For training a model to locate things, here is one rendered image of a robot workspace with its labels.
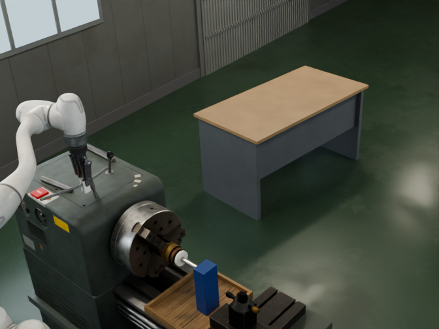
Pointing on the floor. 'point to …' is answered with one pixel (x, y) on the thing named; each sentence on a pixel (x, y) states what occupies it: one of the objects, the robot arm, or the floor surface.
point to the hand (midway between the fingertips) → (85, 184)
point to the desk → (276, 131)
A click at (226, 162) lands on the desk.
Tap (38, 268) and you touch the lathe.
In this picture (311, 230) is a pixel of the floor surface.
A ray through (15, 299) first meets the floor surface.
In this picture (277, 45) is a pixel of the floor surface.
